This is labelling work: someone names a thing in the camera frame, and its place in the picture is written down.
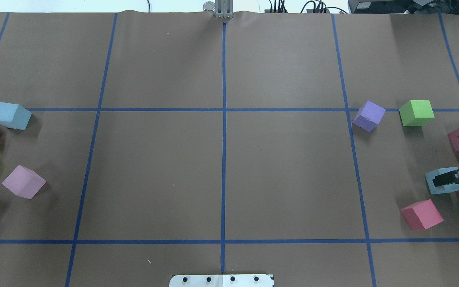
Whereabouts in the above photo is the light blue block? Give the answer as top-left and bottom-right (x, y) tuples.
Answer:
(425, 167), (459, 195)
(0, 102), (32, 130)

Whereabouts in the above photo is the green block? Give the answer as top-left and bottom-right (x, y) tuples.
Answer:
(399, 100), (435, 127)

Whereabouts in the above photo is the right pink block far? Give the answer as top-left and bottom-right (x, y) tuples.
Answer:
(400, 199), (444, 231)

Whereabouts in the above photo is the right purple block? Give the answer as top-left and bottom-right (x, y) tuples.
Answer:
(352, 100), (386, 132)

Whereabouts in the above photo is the small metal cylinder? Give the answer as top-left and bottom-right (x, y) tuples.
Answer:
(202, 1), (216, 12)

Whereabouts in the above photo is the light pink block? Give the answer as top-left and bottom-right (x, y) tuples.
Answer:
(2, 165), (46, 199)

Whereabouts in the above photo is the white post base plate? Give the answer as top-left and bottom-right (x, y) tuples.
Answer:
(169, 274), (275, 287)

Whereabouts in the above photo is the aluminium frame post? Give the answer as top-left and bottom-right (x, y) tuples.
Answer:
(214, 0), (234, 19)

